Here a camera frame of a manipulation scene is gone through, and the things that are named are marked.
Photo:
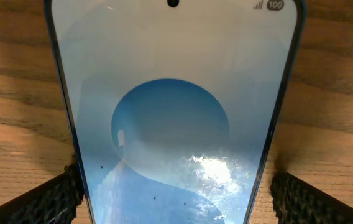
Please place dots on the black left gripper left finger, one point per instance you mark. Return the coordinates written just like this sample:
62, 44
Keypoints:
53, 202

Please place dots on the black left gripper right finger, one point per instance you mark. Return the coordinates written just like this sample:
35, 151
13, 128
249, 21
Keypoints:
295, 201

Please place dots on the blue Galaxy smartphone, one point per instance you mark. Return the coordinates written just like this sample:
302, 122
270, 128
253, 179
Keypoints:
172, 105

